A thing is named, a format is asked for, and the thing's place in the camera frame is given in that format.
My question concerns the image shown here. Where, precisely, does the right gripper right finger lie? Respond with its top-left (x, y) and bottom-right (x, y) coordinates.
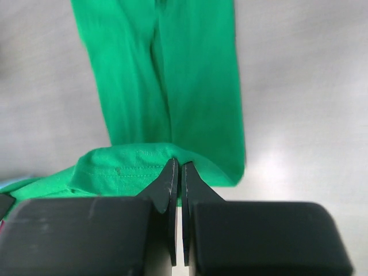
top-left (181, 162), bottom-right (354, 275)

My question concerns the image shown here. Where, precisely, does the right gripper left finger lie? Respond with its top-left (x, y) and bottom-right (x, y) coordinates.
top-left (1, 159), bottom-right (178, 275)

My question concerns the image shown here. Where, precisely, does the green t shirt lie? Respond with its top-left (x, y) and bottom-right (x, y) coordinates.
top-left (3, 1), bottom-right (245, 202)

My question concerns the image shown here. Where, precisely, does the light blue t shirt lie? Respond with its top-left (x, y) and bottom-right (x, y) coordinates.
top-left (1, 175), bottom-right (35, 193)

